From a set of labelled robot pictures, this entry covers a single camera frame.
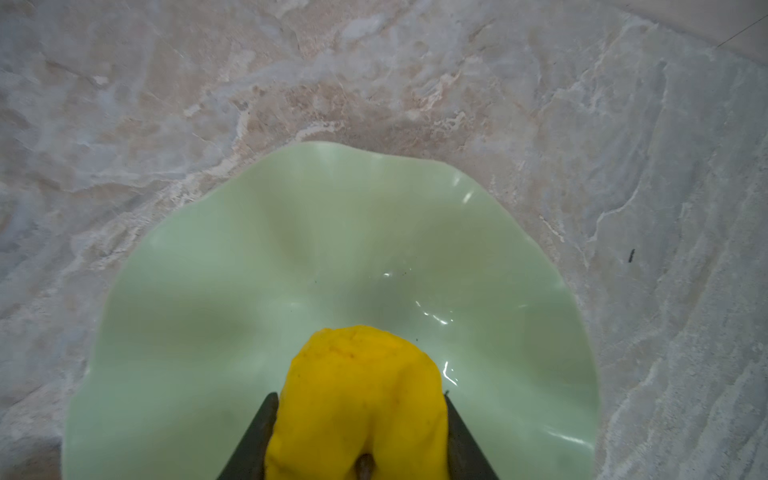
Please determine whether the green wavy fruit bowl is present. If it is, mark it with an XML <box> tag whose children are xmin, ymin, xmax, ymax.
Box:
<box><xmin>62</xmin><ymin>142</ymin><xmax>600</xmax><ymax>479</ymax></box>

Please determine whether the yellow fake bell pepper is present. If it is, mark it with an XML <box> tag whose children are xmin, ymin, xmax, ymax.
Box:
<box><xmin>265</xmin><ymin>326</ymin><xmax>449</xmax><ymax>479</ymax></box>

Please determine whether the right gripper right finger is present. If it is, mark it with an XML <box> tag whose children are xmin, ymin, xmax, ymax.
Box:
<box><xmin>444</xmin><ymin>393</ymin><xmax>499</xmax><ymax>480</ymax></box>

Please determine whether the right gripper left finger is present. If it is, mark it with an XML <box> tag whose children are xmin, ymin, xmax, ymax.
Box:
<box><xmin>217</xmin><ymin>392</ymin><xmax>279</xmax><ymax>480</ymax></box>

